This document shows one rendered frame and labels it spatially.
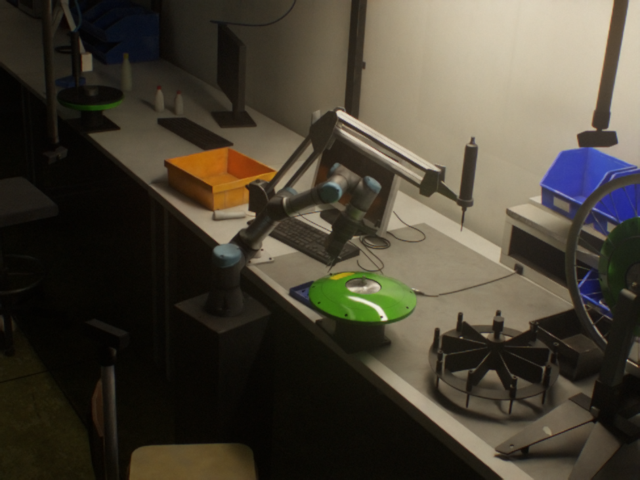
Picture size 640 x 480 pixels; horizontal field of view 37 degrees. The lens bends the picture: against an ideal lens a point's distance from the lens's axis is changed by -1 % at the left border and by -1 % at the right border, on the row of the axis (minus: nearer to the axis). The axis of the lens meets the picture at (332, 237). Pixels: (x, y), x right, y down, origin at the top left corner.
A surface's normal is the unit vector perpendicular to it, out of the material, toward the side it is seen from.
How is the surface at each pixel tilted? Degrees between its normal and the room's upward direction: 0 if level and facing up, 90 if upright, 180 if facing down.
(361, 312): 24
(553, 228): 0
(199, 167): 86
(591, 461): 18
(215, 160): 86
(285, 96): 90
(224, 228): 0
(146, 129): 0
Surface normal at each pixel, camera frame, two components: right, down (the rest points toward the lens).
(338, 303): -0.15, -0.75
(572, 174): 0.54, 0.33
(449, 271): 0.06, -0.91
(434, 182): -0.50, 0.33
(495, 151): -0.83, 0.18
